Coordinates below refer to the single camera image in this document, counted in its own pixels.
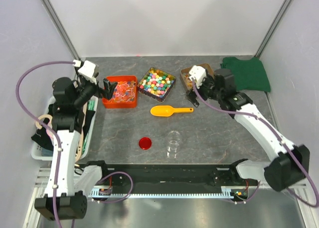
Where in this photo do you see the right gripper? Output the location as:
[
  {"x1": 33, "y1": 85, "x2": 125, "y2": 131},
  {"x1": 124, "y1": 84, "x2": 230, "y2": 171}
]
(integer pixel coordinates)
[{"x1": 185, "y1": 73, "x2": 223, "y2": 108}]

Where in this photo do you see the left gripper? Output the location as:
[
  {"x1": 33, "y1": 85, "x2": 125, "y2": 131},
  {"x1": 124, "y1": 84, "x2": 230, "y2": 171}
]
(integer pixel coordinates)
[{"x1": 73, "y1": 77, "x2": 117, "y2": 108}]

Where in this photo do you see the orange candy box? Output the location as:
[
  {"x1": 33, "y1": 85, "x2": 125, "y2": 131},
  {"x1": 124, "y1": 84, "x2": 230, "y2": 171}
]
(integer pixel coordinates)
[{"x1": 102, "y1": 75, "x2": 138, "y2": 109}]

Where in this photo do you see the yellow plastic scoop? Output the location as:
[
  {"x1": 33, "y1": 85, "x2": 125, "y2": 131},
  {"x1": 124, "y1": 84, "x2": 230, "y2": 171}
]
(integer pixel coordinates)
[{"x1": 150, "y1": 105, "x2": 194, "y2": 117}]

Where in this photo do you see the star candy tin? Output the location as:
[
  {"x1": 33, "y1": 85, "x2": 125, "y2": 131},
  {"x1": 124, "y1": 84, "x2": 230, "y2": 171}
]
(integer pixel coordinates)
[{"x1": 137, "y1": 67, "x2": 176, "y2": 103}]

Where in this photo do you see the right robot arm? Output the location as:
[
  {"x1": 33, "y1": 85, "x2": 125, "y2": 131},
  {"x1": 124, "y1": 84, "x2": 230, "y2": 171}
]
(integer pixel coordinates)
[{"x1": 189, "y1": 65, "x2": 310, "y2": 192}]

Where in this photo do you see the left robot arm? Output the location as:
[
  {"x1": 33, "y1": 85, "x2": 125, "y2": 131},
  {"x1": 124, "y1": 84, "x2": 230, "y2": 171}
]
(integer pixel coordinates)
[{"x1": 34, "y1": 76, "x2": 117, "y2": 222}]

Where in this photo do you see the brown gummy candy box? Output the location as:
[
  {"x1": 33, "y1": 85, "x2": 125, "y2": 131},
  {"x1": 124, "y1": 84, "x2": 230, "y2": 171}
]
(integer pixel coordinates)
[{"x1": 180, "y1": 63, "x2": 214, "y2": 94}]

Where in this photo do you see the clear glass jar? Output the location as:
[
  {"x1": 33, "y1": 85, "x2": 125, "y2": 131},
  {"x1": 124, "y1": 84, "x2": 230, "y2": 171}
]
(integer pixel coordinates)
[{"x1": 166, "y1": 130, "x2": 181, "y2": 159}]

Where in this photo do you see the green folded cloth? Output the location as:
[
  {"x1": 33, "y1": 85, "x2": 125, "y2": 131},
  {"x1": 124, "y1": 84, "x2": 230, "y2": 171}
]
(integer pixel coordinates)
[{"x1": 220, "y1": 57, "x2": 271, "y2": 93}]

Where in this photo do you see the red jar lid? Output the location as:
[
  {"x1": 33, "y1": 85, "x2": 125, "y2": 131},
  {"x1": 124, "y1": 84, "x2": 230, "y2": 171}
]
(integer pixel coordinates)
[{"x1": 139, "y1": 137, "x2": 152, "y2": 150}]

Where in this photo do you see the white laundry basket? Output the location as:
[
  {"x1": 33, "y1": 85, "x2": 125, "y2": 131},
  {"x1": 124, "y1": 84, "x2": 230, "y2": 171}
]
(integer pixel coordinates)
[{"x1": 31, "y1": 96, "x2": 98, "y2": 161}]

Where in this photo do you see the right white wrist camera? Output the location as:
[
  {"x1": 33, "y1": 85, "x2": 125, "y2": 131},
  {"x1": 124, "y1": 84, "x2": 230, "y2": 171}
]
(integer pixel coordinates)
[{"x1": 189, "y1": 65, "x2": 206, "y2": 89}]

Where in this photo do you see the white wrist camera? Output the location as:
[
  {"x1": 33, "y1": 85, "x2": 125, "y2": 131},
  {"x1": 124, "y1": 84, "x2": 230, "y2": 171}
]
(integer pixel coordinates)
[
  {"x1": 189, "y1": 65, "x2": 206, "y2": 89},
  {"x1": 73, "y1": 60, "x2": 99, "y2": 85}
]

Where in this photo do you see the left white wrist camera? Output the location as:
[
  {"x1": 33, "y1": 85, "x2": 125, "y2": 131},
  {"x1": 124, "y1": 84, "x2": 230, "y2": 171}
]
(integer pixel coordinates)
[{"x1": 73, "y1": 60, "x2": 99, "y2": 85}]

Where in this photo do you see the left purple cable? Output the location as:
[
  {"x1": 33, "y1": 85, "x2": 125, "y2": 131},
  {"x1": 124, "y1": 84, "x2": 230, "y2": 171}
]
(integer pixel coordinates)
[{"x1": 15, "y1": 60, "x2": 80, "y2": 228}]

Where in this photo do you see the purple cable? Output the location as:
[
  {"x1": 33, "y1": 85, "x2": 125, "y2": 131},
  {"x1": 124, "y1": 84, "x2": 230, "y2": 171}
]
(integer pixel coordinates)
[
  {"x1": 193, "y1": 86, "x2": 319, "y2": 208},
  {"x1": 15, "y1": 60, "x2": 80, "y2": 228}
]

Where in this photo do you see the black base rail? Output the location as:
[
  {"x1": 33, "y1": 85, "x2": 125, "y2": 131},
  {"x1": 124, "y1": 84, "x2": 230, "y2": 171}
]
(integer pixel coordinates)
[{"x1": 102, "y1": 164, "x2": 258, "y2": 187}]

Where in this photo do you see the white cable duct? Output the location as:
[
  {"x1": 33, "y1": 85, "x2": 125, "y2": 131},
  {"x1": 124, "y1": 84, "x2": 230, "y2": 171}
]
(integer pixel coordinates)
[{"x1": 88, "y1": 187, "x2": 248, "y2": 200}]

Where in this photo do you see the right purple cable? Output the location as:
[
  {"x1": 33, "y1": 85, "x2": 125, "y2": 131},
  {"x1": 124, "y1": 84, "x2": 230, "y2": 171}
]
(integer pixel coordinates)
[{"x1": 193, "y1": 86, "x2": 319, "y2": 208}]

